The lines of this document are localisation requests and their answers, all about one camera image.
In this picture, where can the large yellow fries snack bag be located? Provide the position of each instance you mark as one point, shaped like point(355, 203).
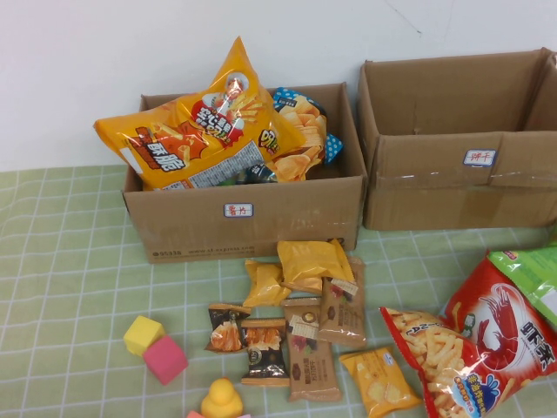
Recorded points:
point(196, 143)

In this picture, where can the small plain yellow snack packet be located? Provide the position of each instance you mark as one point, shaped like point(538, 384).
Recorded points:
point(309, 261)
point(265, 285)

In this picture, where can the green snack bag with barcode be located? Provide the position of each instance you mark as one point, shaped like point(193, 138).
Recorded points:
point(535, 274)

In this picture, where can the cardboard box with printed web address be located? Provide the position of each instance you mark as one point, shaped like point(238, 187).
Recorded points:
point(283, 222)

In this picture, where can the green cucumber chips bag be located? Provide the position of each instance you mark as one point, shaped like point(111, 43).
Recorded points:
point(232, 179)

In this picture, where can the blue polka dot chips bag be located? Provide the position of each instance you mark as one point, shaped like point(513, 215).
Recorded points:
point(304, 143)

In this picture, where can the brown biscuit packet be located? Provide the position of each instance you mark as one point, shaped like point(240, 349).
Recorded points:
point(313, 361)
point(344, 322)
point(359, 267)

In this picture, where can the black chips packet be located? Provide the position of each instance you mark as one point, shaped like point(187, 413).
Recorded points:
point(265, 357)
point(226, 331)

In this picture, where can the large taped cardboard box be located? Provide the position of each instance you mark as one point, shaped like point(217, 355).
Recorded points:
point(435, 196)

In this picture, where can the yellow foam cube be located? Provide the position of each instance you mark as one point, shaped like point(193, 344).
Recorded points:
point(143, 333)

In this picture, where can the pink foam cube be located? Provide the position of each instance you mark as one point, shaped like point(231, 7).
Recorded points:
point(165, 359)

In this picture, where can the yellow rubber duck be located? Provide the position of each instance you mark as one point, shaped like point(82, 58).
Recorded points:
point(219, 398)

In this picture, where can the yellow cracker packet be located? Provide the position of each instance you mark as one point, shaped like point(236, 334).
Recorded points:
point(378, 383)

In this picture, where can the green checked tablecloth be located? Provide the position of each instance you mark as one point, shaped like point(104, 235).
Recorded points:
point(65, 261)

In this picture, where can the small pink toy block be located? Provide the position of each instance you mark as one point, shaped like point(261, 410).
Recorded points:
point(196, 415)

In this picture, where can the red shrimp sticks bag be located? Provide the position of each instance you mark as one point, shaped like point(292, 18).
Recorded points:
point(500, 331)

